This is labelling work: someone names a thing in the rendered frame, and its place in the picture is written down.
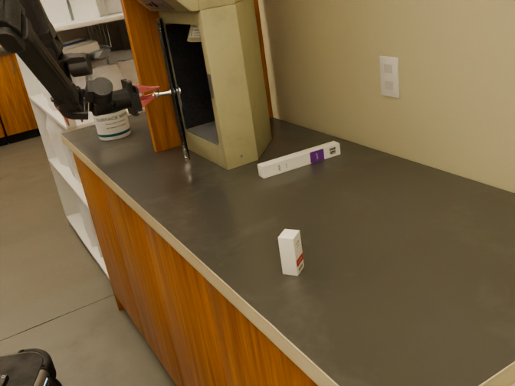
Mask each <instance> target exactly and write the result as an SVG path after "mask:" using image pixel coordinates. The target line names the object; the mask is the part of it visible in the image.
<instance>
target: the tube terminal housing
mask: <svg viewBox="0 0 515 386"><path fill-rule="evenodd" d="M198 6H199V10H198V11H193V12H191V11H159V17H160V18H162V20H163V24H164V28H165V33H166V25H170V24H183V25H196V26H197V27H198V29H199V33H200V38H201V42H202V50H203V54H204V59H205V67H206V72H207V74H211V79H212V87H213V92H214V97H215V98H212V107H213V111H214V116H215V124H216V129H217V134H218V146H217V145H216V144H214V143H211V142H209V141H207V140H205V139H203V138H200V137H198V136H196V135H194V134H192V133H190V132H188V131H187V129H186V128H185V124H184V119H183V115H182V120H183V124H184V128H185V138H186V142H187V146H188V149H189V150H191V151H193V152H194V153H196V154H198V155H200V156H202V157H204V158H205V159H207V160H209V161H211V162H214V163H215V164H216V165H219V166H221V167H222V168H225V169H227V170H230V169H233V168H237V167H239V166H242V165H245V164H248V163H250V162H254V161H257V160H258V159H259V158H260V157H261V155H262V154H263V152H264V150H265V149H266V148H267V146H268V145H269V143H270V142H271V140H272V135H271V125H270V118H269V112H268V106H267V95H266V90H265V84H264V73H263V67H262V61H261V50H260V44H259V38H258V27H257V22H256V15H255V10H254V0H198ZM166 40H167V44H168V48H169V43H168V39H167V35H166ZM169 55H170V59H171V63H172V58H171V54H170V50H169ZM172 70H173V65H172ZM173 74H174V70H173ZM174 78H175V74H174ZM175 85H176V81H175ZM176 86H177V85H176ZM180 109H181V113H182V108H181V107H180Z"/></svg>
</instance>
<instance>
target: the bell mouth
mask: <svg viewBox="0 0 515 386"><path fill-rule="evenodd" d="M187 41H188V42H201V38H200V33H199V29H198V27H197V26H196V25H190V29H189V35H188V39H187Z"/></svg>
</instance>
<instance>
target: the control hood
mask: <svg viewBox="0 0 515 386"><path fill-rule="evenodd" d="M137 1H138V2H139V3H141V4H142V5H144V6H145V7H146V8H148V9H149V10H150V11H191V12H193V11H198V10H199V6H198V0H163V1H164V2H166V3H167V4H168V5H170V6H171V7H172V8H174V9H175V10H158V9H150V8H149V7H147V6H146V5H145V4H143V3H142V2H141V1H140V0H137Z"/></svg>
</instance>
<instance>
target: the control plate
mask: <svg viewBox="0 0 515 386"><path fill-rule="evenodd" d="M140 1H141V2H142V3H143V4H145V5H146V6H147V7H149V8H150V9H158V10H175V9H174V8H172V7H171V6H170V5H168V4H167V3H166V2H164V1H163V0H140ZM151 2H153V3H154V4H155V5H156V3H157V4H158V5H157V6H158V7H156V6H155V5H153V4H152V3H151ZM149 3H150V4H151V5H152V6H150V5H148V4H149ZM159 3H160V4H161V5H159ZM162 3H163V4H164V6H162Z"/></svg>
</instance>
